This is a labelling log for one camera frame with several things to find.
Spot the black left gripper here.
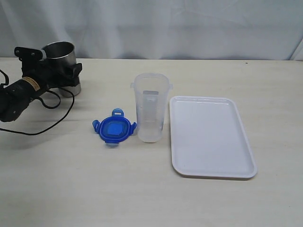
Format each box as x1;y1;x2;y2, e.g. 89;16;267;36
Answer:
21;60;82;95

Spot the stainless steel cup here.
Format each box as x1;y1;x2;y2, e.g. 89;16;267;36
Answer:
42;41;82;97

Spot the blue container lid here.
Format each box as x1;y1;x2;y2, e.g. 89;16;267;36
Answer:
92;108;137;148

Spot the clear plastic container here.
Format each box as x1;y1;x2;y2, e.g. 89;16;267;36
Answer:
131;73;173;143

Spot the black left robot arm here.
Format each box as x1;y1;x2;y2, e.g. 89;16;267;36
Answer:
0;60;82;122

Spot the white plastic tray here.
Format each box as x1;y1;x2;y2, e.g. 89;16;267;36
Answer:
169;96;258;180

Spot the white backdrop cloth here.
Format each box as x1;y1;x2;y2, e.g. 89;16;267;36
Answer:
0;0;303;60

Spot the black cable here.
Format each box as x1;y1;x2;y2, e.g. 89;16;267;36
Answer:
0;68;75;136

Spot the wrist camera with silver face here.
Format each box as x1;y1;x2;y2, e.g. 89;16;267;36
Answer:
14;46;47;62

